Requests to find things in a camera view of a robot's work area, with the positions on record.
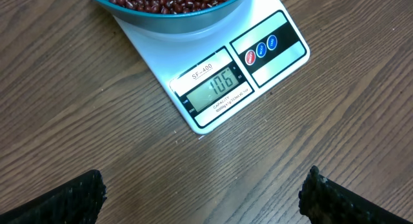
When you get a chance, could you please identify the red beans in bowl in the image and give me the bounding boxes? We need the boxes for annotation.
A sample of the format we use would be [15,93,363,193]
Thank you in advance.
[108,0,228,14]

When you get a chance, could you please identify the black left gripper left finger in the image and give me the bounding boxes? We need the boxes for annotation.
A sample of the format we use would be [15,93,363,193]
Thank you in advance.
[1,169,107,224]

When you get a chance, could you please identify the white digital kitchen scale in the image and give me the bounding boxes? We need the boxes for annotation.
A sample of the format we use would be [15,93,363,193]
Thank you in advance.
[119,0,310,134]

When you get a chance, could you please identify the teal metal bowl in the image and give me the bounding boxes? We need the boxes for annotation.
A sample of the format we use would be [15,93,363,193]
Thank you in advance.
[94,0,246,34]

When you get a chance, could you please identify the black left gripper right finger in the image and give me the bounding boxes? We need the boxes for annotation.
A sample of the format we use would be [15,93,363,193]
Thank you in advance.
[298,165,412,224]

